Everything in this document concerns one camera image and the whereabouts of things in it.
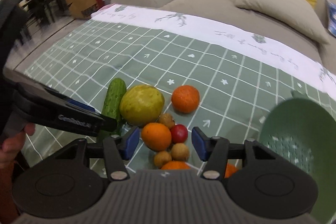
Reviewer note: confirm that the green plastic colander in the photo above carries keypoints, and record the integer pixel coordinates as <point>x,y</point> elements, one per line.
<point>303,132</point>

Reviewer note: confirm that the person's left hand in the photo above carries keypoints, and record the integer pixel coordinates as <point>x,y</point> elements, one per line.
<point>11,146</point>

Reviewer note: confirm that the brown paper Nike bag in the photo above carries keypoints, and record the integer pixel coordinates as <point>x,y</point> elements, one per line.
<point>82,9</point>

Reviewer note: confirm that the green checked tablecloth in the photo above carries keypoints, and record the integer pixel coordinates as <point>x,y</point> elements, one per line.
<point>240,75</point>

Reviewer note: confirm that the green cucumber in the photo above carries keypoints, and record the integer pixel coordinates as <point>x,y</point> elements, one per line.
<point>111,107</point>

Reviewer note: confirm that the small red fruit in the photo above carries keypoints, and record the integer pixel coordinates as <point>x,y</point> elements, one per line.
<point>179,133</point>

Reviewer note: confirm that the beige cushion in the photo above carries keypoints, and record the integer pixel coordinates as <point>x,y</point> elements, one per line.
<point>298,14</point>

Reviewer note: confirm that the orange tangerine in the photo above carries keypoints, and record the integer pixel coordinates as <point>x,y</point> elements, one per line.
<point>185,99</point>
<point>230,170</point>
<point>156,136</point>
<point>175,165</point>

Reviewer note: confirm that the brown longan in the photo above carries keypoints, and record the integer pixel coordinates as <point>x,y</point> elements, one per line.
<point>167,120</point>
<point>180,152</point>
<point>162,158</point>

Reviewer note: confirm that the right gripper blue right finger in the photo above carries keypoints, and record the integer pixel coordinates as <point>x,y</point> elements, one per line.
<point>213,151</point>

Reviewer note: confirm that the blue patterned cushion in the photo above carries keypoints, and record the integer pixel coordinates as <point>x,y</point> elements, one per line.
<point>331,14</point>

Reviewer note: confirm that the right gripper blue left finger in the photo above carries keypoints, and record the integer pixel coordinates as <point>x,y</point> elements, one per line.
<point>116,150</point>

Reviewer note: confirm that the beige sofa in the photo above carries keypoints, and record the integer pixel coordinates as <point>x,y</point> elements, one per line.
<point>225,11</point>

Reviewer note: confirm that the yellow-green pear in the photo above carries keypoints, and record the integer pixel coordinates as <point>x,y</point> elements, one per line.
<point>141,104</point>

